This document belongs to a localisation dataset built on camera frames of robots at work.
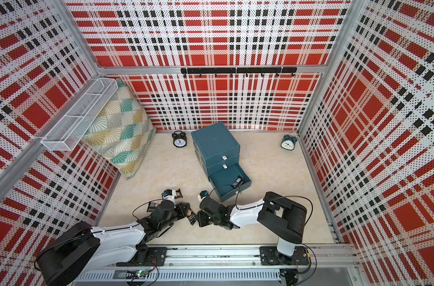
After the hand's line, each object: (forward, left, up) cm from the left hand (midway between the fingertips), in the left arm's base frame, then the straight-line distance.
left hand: (192, 205), depth 88 cm
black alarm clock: (+39, +12, +7) cm, 41 cm away
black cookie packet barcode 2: (-2, +19, +2) cm, 19 cm away
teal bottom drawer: (+13, -15, +1) cm, 20 cm away
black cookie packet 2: (+6, +8, 0) cm, 10 cm away
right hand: (-6, -5, +1) cm, 8 cm away
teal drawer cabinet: (+16, -14, +21) cm, 30 cm away
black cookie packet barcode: (+13, -24, +1) cm, 27 cm away
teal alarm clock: (+37, -56, +5) cm, 67 cm away
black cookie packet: (-6, 0, +1) cm, 6 cm away
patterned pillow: (+27, +34, +25) cm, 50 cm away
